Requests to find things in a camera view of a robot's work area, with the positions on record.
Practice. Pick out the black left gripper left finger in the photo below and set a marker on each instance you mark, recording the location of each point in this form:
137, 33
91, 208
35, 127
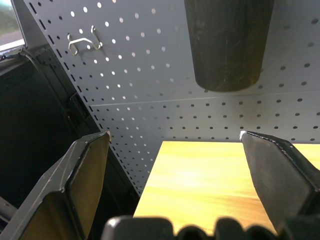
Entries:
70, 185

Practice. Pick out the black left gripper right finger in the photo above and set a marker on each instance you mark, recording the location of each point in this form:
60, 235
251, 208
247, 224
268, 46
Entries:
277, 175

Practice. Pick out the grey perforated pegboard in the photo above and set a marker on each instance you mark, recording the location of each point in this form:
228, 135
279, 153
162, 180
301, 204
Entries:
155, 82

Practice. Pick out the dark cylindrical cup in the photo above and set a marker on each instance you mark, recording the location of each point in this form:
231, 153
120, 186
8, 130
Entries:
226, 45

